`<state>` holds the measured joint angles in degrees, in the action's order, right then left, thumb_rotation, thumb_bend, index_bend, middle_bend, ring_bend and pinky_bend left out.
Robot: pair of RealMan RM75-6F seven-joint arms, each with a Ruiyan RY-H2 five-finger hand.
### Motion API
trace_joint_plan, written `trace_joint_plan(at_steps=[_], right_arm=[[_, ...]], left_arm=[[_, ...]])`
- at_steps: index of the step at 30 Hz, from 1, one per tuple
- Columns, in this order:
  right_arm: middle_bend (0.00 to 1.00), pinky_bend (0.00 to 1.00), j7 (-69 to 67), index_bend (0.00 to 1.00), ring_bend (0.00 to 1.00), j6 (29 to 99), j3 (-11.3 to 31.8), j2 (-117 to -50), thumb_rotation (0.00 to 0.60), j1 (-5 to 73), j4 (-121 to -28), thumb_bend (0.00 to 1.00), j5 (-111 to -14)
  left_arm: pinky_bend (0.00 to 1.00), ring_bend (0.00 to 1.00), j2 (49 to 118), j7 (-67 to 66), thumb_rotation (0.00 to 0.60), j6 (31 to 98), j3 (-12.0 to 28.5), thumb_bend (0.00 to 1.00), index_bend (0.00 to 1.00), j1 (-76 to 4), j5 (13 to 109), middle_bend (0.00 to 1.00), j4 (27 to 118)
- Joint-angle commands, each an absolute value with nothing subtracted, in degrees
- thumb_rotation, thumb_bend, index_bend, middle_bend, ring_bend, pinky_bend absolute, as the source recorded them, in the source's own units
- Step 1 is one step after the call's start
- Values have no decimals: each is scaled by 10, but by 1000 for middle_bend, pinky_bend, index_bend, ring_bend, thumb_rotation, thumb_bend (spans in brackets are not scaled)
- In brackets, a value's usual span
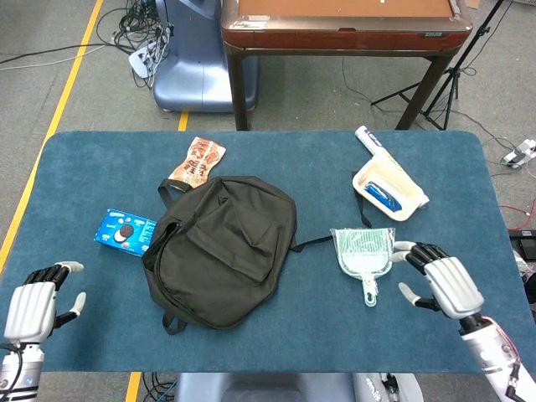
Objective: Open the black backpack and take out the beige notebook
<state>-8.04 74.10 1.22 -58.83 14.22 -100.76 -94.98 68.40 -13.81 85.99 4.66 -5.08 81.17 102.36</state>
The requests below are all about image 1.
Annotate tangled black floor cables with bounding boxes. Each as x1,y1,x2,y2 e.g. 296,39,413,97
95,0,175,89

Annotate green plastic-wrapped dustpan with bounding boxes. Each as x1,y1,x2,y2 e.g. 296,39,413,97
329,226,397,308

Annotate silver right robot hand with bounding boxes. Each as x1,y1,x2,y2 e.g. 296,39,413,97
392,240,486,322

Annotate blue wrapped packet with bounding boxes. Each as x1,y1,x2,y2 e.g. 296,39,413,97
363,180,404,213

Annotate black fabric backpack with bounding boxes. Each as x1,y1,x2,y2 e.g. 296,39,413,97
141,175,373,336

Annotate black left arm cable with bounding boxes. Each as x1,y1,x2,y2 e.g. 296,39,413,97
0,342,25,397

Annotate black electronic box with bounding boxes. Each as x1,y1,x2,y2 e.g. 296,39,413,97
508,228,536,253

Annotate white power strip with plugs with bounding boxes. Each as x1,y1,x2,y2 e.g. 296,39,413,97
127,45,159,80

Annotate blue Oreo cookie box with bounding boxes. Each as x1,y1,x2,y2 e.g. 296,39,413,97
93,208,158,257

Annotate brown mahjong table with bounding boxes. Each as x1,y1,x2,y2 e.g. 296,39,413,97
220,0,474,131

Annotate blue felt table cover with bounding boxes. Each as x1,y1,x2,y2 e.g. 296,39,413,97
0,130,531,374

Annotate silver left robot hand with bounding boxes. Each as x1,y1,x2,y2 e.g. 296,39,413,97
2,260,88,343

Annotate grey robot torso base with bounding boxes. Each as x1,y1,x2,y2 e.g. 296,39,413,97
173,372,424,402

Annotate red floor cable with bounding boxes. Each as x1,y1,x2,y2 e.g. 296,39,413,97
500,203,536,231

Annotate orange snack packet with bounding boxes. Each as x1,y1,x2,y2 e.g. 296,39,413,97
167,136,227,188

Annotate black tripod stand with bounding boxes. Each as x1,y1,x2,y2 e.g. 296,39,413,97
370,0,508,131

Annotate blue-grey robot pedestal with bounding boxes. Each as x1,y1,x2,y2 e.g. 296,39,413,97
152,0,260,114

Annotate cream plastic food container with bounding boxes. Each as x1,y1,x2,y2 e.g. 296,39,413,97
351,157,430,222

